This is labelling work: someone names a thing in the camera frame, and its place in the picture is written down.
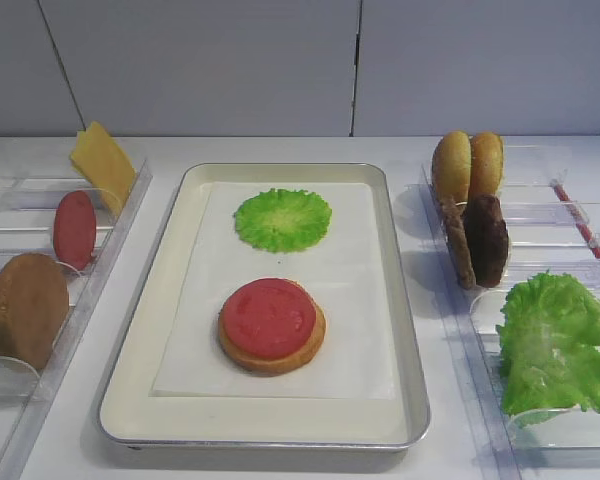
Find dark brown meat patty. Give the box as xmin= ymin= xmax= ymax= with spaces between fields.
xmin=463 ymin=194 xmax=509 ymax=288

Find round flat lettuce leaf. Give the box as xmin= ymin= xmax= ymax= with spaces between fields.
xmin=234 ymin=188 xmax=332 ymax=253

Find tomato slice on bun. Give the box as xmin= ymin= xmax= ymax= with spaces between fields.
xmin=220 ymin=278 xmax=316 ymax=360

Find thin brown meat patty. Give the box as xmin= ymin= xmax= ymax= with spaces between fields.
xmin=440 ymin=197 xmax=476 ymax=290

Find yellow cheese slices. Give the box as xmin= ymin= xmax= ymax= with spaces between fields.
xmin=70 ymin=121 xmax=136 ymax=217

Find red tomato slice in rack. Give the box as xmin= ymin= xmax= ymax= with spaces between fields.
xmin=53 ymin=190 xmax=96 ymax=270

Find large curly lettuce leaf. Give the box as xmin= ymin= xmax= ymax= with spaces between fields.
xmin=496 ymin=272 xmax=600 ymax=416

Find metal baking tray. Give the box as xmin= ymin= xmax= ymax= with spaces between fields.
xmin=100 ymin=164 xmax=430 ymax=451

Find bottom bun on tray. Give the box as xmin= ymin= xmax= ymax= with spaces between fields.
xmin=217 ymin=301 xmax=327 ymax=376

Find white parchment paper sheet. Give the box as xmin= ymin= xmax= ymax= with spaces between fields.
xmin=153 ymin=182 xmax=395 ymax=400

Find left top bun half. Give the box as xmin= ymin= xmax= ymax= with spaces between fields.
xmin=431 ymin=130 xmax=471 ymax=203

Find bun half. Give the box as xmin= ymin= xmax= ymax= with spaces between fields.
xmin=468 ymin=131 xmax=504 ymax=199
xmin=431 ymin=130 xmax=471 ymax=203

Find right top bun half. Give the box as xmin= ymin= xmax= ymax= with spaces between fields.
xmin=468 ymin=131 xmax=504 ymax=199

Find left clear acrylic rack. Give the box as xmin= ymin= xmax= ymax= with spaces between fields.
xmin=0 ymin=160 xmax=152 ymax=479

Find clear acrylic rack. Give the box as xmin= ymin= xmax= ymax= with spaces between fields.
xmin=419 ymin=143 xmax=600 ymax=479
xmin=0 ymin=160 xmax=152 ymax=479

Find right clear acrylic rack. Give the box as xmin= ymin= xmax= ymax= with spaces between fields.
xmin=419 ymin=143 xmax=600 ymax=479

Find brown bun in left rack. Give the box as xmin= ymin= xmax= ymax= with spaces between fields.
xmin=0 ymin=253 xmax=69 ymax=370

